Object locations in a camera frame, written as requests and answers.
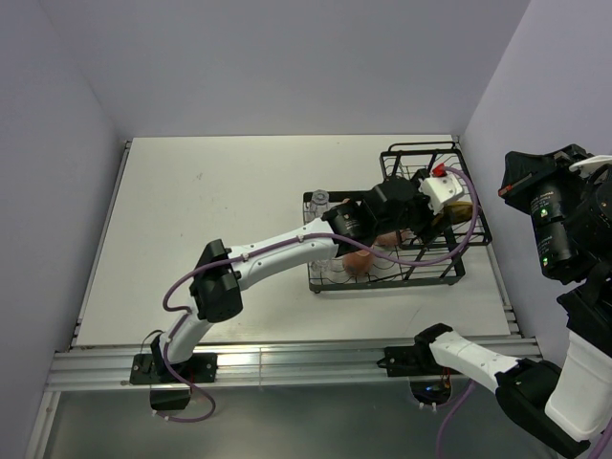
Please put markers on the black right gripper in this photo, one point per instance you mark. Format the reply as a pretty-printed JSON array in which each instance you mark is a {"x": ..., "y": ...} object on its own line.
[{"x": 521, "y": 168}]

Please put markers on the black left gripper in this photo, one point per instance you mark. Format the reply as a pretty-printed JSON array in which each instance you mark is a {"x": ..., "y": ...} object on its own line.
[{"x": 424, "y": 231}]

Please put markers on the red floral patterned bowl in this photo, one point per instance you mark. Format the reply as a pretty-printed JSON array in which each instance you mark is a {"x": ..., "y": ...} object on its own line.
[{"x": 394, "y": 238}]

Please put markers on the yellow patterned plate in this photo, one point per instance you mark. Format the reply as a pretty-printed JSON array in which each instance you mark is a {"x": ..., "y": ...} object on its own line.
[{"x": 453, "y": 214}]

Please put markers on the pink mug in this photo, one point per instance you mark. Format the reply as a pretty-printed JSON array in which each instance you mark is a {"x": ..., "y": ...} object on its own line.
[{"x": 358, "y": 263}]

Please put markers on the clear shot glass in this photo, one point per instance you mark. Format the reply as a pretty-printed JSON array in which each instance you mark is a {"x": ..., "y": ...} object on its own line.
[
  {"x": 321, "y": 267},
  {"x": 318, "y": 204}
]

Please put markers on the clear shot glass front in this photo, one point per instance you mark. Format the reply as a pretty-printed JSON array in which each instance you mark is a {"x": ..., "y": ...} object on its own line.
[{"x": 321, "y": 267}]

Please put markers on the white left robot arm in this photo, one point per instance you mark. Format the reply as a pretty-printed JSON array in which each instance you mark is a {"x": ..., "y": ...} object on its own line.
[{"x": 212, "y": 292}]

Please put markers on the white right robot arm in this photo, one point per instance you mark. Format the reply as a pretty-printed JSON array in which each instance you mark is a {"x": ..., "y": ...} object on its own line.
[{"x": 564, "y": 399}]

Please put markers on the black wire dish rack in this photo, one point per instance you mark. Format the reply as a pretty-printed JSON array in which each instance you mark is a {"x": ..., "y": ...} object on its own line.
[{"x": 406, "y": 159}]

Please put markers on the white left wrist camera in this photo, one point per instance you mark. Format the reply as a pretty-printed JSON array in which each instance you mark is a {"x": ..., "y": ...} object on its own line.
[{"x": 441, "y": 188}]

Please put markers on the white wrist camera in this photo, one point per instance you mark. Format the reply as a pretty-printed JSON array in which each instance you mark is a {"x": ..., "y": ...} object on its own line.
[
  {"x": 441, "y": 188},
  {"x": 588, "y": 166}
]

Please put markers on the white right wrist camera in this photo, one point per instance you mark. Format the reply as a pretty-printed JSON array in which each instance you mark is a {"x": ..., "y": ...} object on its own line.
[{"x": 588, "y": 166}]

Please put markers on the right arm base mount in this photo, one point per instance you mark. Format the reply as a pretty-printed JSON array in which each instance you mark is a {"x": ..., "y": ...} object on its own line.
[{"x": 430, "y": 383}]

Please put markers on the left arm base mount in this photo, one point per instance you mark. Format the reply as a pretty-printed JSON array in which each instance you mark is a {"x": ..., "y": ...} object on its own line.
[{"x": 149, "y": 370}]

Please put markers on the aluminium rail frame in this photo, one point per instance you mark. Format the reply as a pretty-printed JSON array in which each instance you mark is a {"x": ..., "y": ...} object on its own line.
[{"x": 313, "y": 399}]

